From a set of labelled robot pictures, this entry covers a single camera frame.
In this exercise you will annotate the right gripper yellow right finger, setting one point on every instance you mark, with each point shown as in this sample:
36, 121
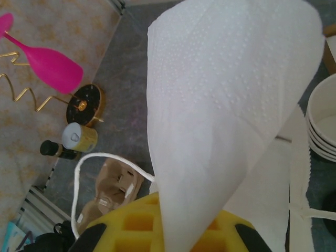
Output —
223, 236

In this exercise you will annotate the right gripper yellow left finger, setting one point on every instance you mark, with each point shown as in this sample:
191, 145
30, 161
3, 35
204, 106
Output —
136, 236

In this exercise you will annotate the pink plastic wine glass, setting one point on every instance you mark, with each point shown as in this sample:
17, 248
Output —
52, 65

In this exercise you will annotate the brown pulp cup carrier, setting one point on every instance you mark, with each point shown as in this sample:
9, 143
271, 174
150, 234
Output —
110, 189

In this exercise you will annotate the white embossed paper napkin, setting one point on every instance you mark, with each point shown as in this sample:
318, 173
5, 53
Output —
223, 92

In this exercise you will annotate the small dark bottle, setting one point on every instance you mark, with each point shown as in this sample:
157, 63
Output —
52, 149

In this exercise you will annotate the aluminium frame post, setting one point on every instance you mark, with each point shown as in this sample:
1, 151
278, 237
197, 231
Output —
118, 6

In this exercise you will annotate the stack of paper cups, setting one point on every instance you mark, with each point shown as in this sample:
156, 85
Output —
323, 110

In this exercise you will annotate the brown cardboard napkin tray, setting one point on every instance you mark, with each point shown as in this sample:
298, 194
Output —
331, 60

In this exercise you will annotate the small yellow can white lid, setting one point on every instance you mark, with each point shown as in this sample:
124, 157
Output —
78, 136

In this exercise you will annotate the blue wet wipes pack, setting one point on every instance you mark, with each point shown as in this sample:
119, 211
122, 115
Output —
13, 239

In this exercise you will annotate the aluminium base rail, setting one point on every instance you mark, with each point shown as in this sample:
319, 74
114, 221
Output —
39, 207

